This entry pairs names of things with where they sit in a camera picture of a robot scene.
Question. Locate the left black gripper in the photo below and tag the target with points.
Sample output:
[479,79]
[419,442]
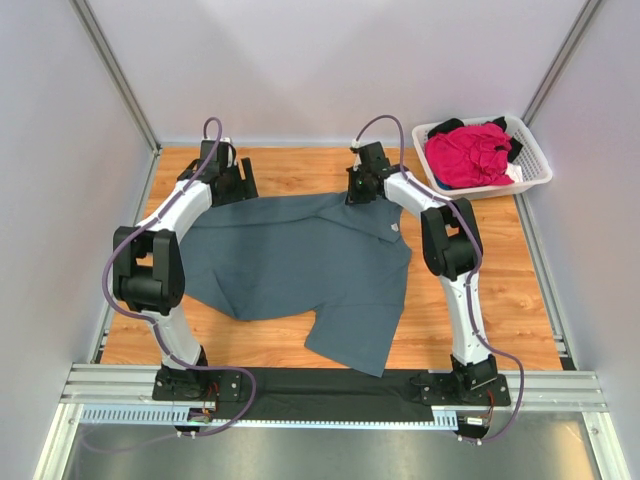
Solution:
[246,189]

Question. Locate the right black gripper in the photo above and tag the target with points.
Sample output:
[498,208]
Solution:
[352,196]

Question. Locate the grey blue t shirt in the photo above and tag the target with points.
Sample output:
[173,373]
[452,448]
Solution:
[274,257]

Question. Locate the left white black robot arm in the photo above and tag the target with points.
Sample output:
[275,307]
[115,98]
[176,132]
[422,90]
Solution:
[147,271]

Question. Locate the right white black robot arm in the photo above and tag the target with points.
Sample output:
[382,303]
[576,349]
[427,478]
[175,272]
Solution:
[452,251]

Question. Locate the blue garment in basket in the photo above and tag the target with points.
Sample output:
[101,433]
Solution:
[442,185]

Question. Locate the magenta t shirt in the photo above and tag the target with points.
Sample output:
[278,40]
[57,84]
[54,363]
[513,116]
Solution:
[467,157]

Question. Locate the white plastic laundry basket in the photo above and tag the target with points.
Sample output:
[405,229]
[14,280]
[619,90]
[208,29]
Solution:
[532,160]

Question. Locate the white garment in basket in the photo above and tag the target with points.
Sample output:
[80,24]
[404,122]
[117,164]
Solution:
[514,172]

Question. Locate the black garment in basket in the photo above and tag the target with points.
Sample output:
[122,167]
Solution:
[454,123]

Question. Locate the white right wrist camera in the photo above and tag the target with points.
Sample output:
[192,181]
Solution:
[355,148]

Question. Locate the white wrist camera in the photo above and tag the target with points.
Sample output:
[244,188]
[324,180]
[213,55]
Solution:
[355,148]
[226,153]

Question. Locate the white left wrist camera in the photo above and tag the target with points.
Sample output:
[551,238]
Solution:
[226,153]

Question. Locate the rear aluminium table rail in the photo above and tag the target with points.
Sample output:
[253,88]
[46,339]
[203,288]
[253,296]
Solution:
[264,144]

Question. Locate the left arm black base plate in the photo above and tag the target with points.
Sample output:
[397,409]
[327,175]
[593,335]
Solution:
[194,385]

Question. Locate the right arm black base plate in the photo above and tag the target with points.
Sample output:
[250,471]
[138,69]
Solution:
[441,389]

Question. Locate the right aluminium frame post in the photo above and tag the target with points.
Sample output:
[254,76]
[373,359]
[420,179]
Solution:
[586,15]

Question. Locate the aluminium frame post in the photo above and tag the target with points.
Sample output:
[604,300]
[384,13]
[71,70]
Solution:
[586,15]
[97,36]

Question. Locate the left aluminium frame post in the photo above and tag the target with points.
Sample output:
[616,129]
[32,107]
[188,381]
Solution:
[97,36]

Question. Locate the grey slotted cable duct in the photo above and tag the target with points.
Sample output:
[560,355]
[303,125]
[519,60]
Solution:
[183,416]

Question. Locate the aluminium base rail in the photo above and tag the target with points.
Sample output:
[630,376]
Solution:
[578,391]

